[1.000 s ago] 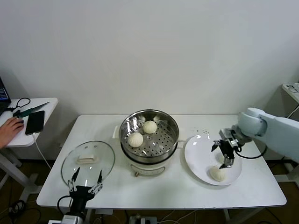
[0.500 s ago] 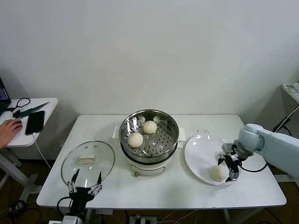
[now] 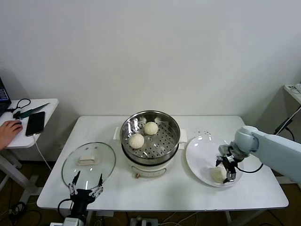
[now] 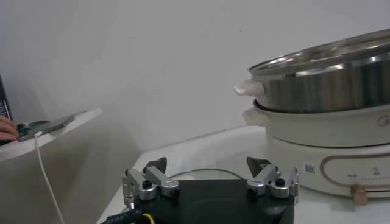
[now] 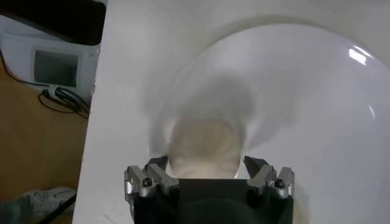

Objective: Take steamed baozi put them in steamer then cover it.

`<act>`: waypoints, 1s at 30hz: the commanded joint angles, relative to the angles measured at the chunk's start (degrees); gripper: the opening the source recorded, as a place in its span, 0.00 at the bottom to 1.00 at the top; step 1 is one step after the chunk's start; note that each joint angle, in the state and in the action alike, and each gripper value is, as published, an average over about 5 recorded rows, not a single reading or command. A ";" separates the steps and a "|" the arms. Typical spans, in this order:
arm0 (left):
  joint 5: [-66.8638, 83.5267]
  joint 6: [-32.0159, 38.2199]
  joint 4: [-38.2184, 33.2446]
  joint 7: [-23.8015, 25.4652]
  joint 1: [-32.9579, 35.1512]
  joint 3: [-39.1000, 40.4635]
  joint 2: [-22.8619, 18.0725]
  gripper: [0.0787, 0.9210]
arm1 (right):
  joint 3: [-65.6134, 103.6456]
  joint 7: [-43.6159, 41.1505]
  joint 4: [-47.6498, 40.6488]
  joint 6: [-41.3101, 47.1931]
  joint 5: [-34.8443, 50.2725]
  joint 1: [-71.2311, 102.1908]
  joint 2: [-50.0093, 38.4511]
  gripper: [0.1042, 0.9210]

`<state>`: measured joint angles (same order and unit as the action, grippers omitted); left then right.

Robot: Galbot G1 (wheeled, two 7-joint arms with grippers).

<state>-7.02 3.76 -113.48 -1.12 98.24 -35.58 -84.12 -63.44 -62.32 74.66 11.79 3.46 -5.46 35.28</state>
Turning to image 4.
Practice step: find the person's bare hand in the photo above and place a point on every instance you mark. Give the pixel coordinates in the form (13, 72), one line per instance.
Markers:
(6, 131)

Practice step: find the black laptop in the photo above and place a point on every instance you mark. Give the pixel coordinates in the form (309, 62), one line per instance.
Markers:
(3, 103)

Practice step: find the white side table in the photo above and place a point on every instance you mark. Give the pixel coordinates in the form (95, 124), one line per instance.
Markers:
(82, 118)

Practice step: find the black smartphone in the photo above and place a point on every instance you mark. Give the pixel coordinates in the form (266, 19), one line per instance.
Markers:
(58, 123)

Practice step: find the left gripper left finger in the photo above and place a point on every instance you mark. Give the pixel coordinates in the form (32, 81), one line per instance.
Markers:
(146, 184)

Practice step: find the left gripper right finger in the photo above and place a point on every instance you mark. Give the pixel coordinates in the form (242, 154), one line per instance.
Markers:
(265, 179)

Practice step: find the cream electric cooker base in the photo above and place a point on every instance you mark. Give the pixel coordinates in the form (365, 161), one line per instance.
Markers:
(304, 134)

